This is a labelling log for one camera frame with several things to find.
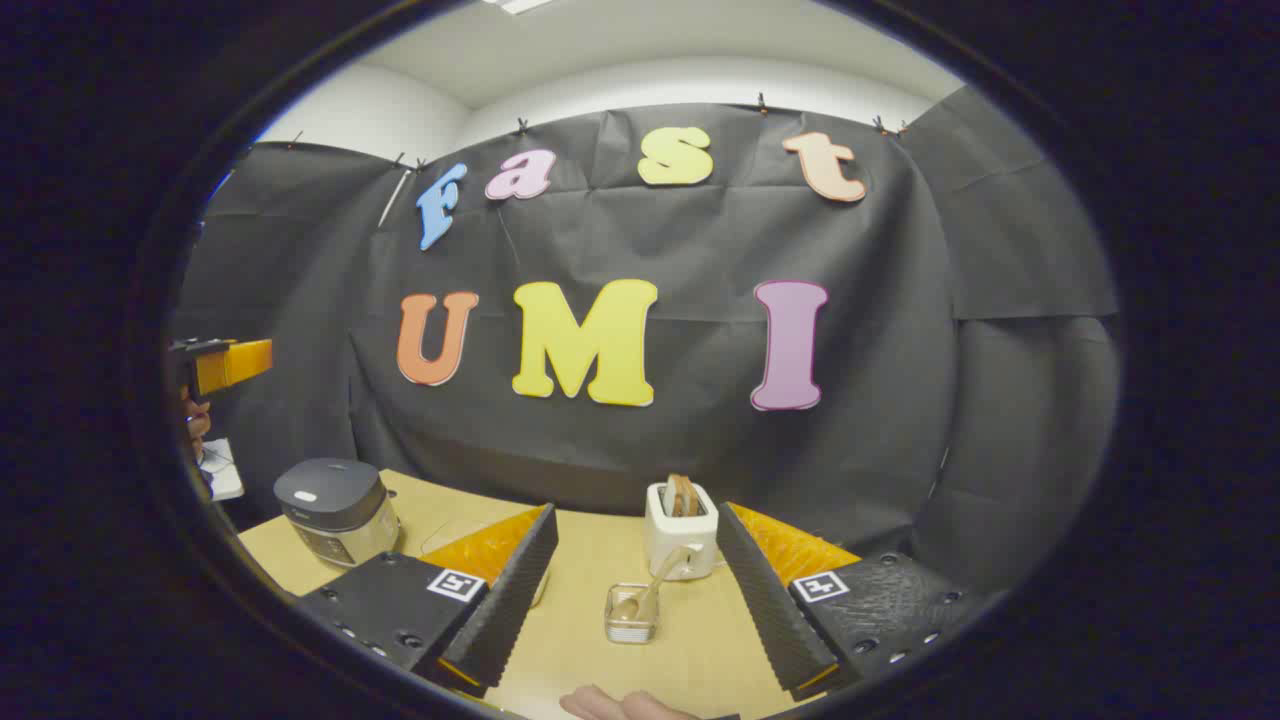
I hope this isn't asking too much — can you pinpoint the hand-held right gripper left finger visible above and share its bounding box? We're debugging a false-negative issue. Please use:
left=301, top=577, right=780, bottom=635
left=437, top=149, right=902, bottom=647
left=296, top=503, right=559, bottom=699

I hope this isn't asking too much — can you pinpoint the dark grey rice cooker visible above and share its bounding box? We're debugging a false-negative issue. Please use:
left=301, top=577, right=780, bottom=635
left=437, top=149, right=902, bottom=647
left=273, top=458, right=402, bottom=569

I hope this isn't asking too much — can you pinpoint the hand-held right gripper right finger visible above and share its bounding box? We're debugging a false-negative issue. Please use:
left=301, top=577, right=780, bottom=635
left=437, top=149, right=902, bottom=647
left=716, top=501, right=1001, bottom=701

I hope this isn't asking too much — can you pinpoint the white toaster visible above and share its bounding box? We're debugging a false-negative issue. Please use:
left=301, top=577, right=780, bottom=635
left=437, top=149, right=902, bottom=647
left=643, top=480, right=720, bottom=582

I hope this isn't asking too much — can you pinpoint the black backdrop cloth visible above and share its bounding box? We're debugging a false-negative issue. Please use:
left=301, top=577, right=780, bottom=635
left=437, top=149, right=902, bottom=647
left=170, top=85, right=1121, bottom=591

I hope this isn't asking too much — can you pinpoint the clear chopstick holder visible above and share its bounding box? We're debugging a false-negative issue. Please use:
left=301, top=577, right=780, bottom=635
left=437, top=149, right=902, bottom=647
left=604, top=583, right=662, bottom=645

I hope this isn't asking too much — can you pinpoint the white side desk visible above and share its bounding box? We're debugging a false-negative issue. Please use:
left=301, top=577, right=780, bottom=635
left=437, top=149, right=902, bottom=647
left=198, top=438, right=245, bottom=501

